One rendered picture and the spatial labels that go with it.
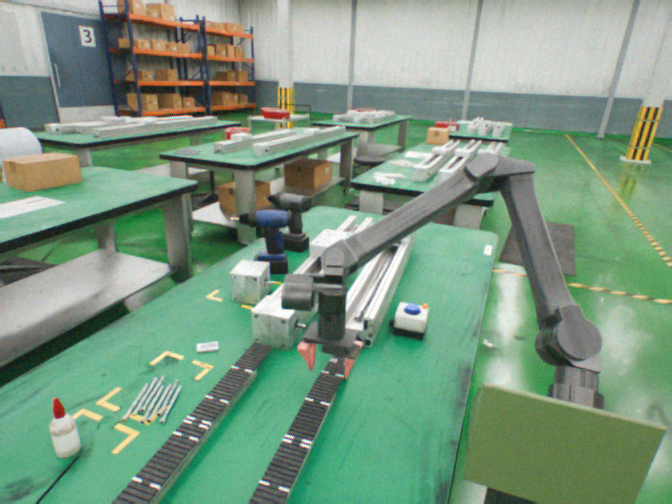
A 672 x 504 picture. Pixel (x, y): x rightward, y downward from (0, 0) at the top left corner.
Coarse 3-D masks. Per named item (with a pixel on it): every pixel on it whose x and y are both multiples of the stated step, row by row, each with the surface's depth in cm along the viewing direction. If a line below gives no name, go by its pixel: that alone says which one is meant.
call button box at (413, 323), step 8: (400, 304) 118; (400, 312) 114; (408, 312) 113; (424, 312) 114; (392, 320) 118; (400, 320) 112; (408, 320) 112; (416, 320) 111; (424, 320) 111; (400, 328) 113; (408, 328) 113; (416, 328) 112; (424, 328) 112; (408, 336) 113; (416, 336) 113
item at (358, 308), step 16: (384, 256) 152; (400, 256) 143; (368, 272) 131; (384, 272) 138; (400, 272) 145; (352, 288) 120; (368, 288) 129; (384, 288) 121; (352, 304) 113; (368, 304) 118; (384, 304) 119; (352, 320) 112; (368, 320) 106; (368, 336) 108
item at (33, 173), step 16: (432, 128) 472; (448, 128) 473; (432, 144) 459; (16, 160) 230; (32, 160) 233; (48, 160) 235; (64, 160) 242; (304, 160) 520; (320, 160) 524; (16, 176) 229; (32, 176) 229; (48, 176) 236; (64, 176) 243; (80, 176) 252; (288, 176) 493; (304, 176) 485; (320, 176) 498; (224, 192) 392; (256, 192) 398; (224, 208) 399; (256, 208) 403
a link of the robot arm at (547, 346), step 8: (552, 328) 78; (544, 336) 81; (552, 336) 77; (544, 344) 78; (552, 344) 76; (544, 352) 81; (552, 352) 78; (560, 352) 76; (552, 360) 80; (560, 360) 78; (568, 360) 76; (584, 360) 75; (592, 360) 75; (600, 360) 75; (584, 368) 75; (592, 368) 75; (600, 368) 75
